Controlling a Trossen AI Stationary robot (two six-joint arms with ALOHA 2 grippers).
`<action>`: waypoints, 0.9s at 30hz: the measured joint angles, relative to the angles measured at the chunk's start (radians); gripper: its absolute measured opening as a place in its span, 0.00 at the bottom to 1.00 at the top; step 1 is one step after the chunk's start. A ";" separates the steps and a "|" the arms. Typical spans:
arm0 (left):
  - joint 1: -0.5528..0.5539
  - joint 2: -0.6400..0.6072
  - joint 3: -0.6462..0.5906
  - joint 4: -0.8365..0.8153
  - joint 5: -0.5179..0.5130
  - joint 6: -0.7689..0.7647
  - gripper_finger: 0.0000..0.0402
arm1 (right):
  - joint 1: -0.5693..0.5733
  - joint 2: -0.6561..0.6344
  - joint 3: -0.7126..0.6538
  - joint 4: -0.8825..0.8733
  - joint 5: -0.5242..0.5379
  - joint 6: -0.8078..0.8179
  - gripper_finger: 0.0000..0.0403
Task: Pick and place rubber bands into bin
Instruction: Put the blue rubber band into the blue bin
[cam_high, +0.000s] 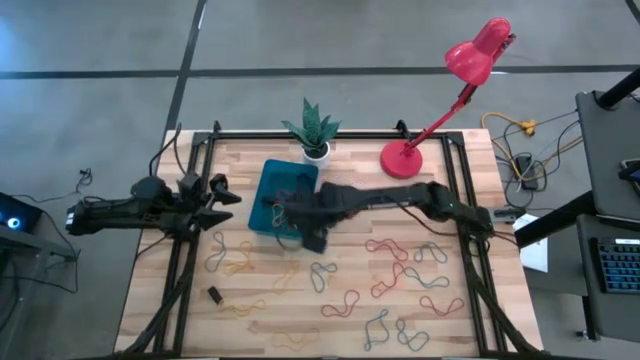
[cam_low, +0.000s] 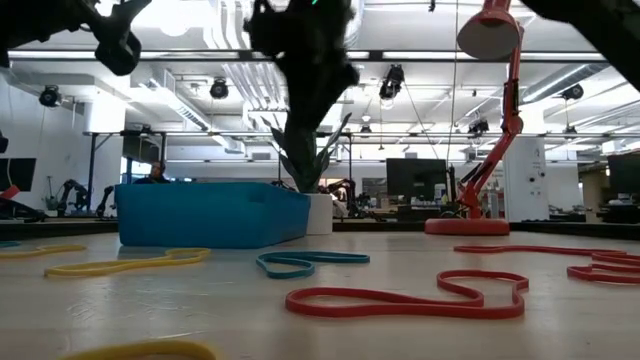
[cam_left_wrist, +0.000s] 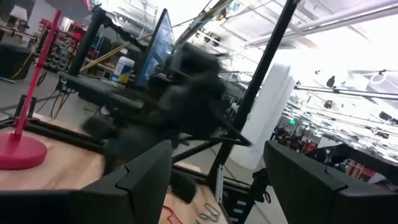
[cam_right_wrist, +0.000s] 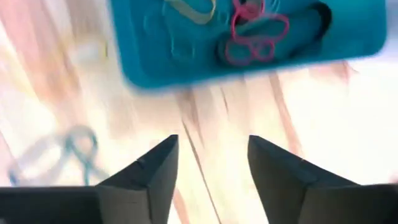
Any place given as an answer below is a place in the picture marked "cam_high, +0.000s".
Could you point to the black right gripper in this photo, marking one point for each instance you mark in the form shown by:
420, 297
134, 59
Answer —
310, 210

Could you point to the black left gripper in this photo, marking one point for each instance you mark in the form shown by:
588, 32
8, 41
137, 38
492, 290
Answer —
190, 200

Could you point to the blue rubber band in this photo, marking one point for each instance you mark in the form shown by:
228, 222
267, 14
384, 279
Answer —
313, 280
434, 248
367, 335
221, 245
400, 330
425, 285

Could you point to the small dark brown block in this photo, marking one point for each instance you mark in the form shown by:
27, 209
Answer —
215, 295

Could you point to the red rubber band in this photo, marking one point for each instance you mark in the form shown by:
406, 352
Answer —
395, 272
440, 312
386, 241
345, 305

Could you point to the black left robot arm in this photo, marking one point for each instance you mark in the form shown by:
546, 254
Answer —
110, 217

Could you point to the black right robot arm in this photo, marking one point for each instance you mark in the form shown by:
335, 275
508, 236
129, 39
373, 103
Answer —
390, 197

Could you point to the blue plastic bin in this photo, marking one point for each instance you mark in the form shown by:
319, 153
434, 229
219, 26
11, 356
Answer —
267, 175

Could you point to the green plant in white pot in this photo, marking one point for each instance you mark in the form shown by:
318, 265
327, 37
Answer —
312, 125

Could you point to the red desk lamp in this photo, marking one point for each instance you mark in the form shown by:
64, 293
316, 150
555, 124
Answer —
400, 160

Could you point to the black box with blue light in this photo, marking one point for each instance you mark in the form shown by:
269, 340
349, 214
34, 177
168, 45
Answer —
20, 215

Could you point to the black power adapter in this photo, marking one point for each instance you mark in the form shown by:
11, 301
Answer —
526, 172

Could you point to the white paper sheet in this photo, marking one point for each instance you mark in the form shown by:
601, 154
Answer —
535, 255

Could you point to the black desk support bar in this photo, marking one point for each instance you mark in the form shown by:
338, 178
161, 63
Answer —
555, 220

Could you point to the backlit keyboard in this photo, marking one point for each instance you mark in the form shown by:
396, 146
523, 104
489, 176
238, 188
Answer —
620, 267

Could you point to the small black desk device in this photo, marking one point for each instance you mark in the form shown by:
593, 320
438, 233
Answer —
629, 171

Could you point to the black keyboard desk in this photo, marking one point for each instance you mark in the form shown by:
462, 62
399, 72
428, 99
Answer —
615, 315

